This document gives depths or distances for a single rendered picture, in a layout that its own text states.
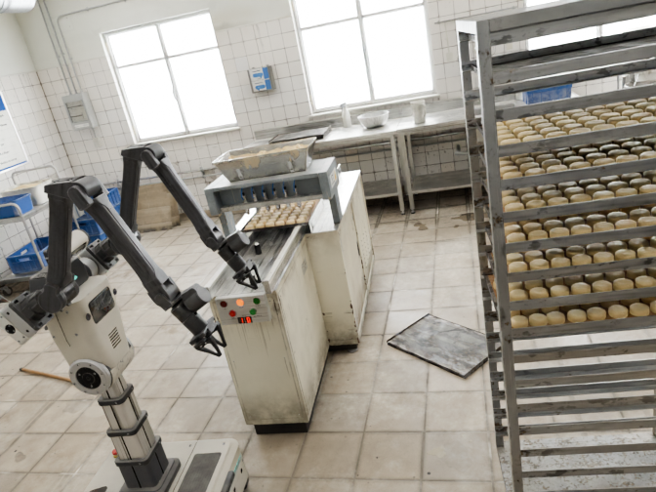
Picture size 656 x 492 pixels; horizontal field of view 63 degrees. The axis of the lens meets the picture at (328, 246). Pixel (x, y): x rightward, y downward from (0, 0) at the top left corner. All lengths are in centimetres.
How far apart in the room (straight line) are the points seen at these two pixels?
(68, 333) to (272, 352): 96
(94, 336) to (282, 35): 468
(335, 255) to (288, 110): 344
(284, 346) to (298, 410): 38
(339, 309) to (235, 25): 397
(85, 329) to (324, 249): 148
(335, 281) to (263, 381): 77
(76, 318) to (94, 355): 16
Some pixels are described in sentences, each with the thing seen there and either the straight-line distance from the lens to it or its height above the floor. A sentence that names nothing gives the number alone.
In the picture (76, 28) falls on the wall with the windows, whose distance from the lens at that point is 731.
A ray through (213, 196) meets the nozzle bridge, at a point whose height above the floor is 113.
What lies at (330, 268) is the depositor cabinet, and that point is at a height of 60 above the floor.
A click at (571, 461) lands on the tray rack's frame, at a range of 246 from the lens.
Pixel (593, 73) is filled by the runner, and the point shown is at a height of 159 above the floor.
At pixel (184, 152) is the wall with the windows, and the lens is 689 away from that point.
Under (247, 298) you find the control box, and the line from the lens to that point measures 247.
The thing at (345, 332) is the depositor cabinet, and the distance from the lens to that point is 332.
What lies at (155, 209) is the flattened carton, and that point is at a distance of 705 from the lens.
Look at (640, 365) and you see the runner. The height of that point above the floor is 50.
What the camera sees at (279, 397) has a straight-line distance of 278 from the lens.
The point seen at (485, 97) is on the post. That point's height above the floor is 165.
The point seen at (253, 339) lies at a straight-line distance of 262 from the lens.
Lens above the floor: 186
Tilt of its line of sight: 21 degrees down
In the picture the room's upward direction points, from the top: 12 degrees counter-clockwise
